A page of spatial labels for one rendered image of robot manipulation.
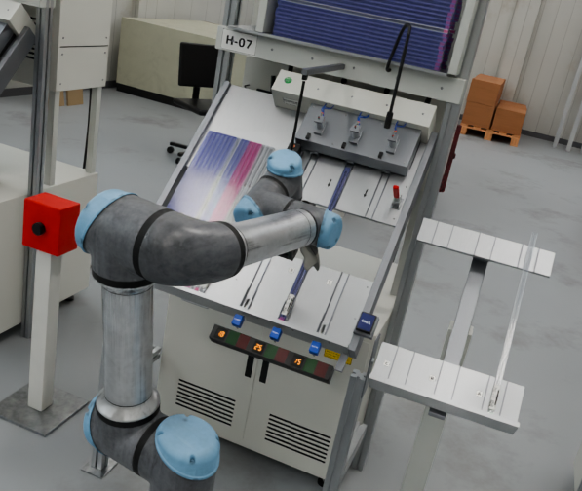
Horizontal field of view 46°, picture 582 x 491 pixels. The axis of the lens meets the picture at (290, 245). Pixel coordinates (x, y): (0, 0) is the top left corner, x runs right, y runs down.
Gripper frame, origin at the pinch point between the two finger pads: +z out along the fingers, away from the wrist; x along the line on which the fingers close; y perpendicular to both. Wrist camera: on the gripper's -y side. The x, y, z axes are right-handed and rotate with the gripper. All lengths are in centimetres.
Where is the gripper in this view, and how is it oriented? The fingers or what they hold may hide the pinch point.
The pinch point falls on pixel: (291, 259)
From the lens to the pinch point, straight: 173.6
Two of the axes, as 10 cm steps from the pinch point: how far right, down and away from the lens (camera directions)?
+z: 0.2, 6.6, 7.5
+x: 9.2, 2.9, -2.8
